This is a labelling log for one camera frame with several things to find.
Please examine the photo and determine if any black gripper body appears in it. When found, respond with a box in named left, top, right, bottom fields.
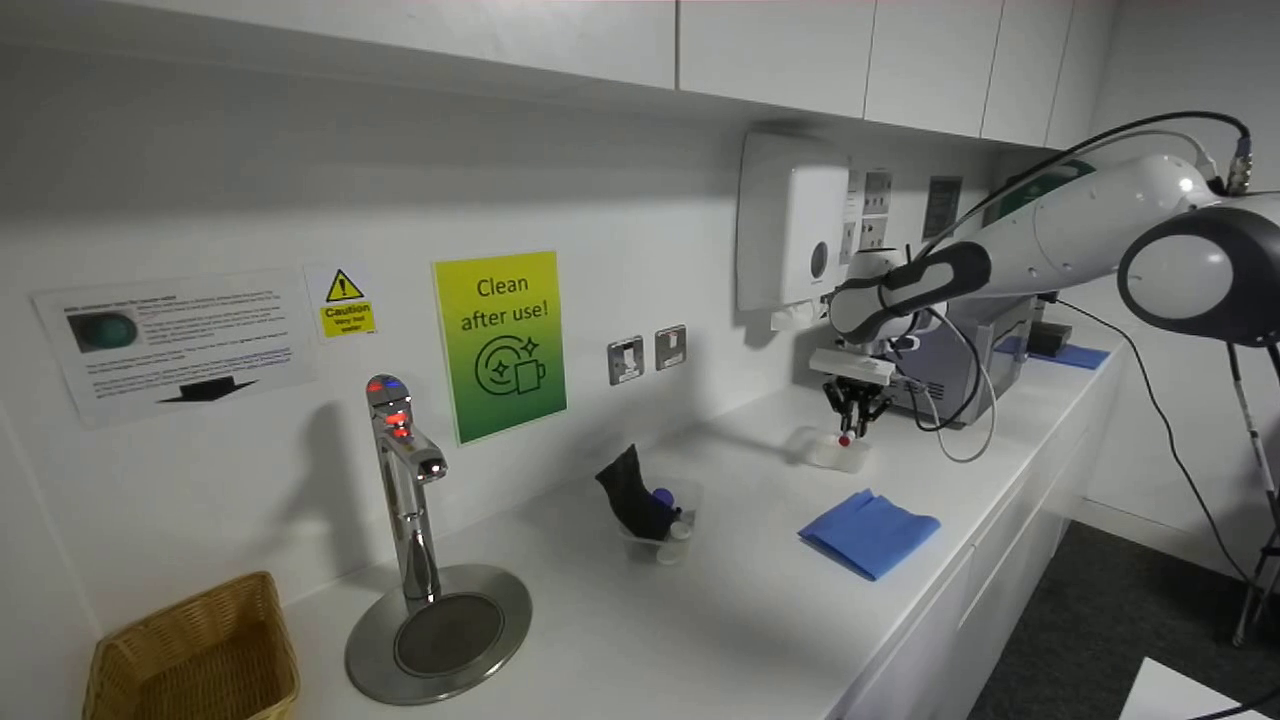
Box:
left=820, top=378, right=896, bottom=420

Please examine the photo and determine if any blue folded cloth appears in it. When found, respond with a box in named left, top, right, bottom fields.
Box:
left=797, top=484, right=943, bottom=583

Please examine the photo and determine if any white paper towel dispenser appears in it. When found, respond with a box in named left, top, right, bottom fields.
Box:
left=731, top=124, right=855, bottom=329

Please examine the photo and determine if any black holder in clear cup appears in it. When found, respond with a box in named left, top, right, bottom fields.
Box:
left=593, top=439, right=708, bottom=560

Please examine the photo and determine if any small blue cloth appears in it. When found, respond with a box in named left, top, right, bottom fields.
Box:
left=1050, top=341, right=1117, bottom=378

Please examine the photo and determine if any white lower cabinet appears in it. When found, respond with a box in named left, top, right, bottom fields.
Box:
left=826, top=371, right=1133, bottom=720

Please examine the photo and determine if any white cabinet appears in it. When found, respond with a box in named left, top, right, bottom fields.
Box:
left=117, top=0, right=1124, bottom=151
left=826, top=371, right=1133, bottom=720

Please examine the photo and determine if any green clean after use sign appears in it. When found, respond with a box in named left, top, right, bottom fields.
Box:
left=431, top=247, right=571, bottom=447

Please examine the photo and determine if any white upper cabinet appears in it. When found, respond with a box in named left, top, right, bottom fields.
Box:
left=117, top=0, right=1124, bottom=151

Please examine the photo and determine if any white floor board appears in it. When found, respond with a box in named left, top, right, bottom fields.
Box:
left=1117, top=654, right=1260, bottom=720

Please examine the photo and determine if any black tripod stand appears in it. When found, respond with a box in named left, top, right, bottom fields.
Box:
left=1224, top=341, right=1280, bottom=654

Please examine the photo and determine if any chrome water tap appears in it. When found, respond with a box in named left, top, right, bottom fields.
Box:
left=363, top=370, right=452, bottom=612

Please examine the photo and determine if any yellow warning sticker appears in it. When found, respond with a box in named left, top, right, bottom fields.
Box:
left=317, top=264, right=382, bottom=345

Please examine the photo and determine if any white instruction notice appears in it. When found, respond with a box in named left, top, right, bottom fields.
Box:
left=30, top=272, right=309, bottom=429

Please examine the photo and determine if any white text wall paper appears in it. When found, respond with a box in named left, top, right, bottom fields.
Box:
left=855, top=163, right=901, bottom=222

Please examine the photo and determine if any black wall panel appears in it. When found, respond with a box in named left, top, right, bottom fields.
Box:
left=919, top=174, right=966, bottom=243

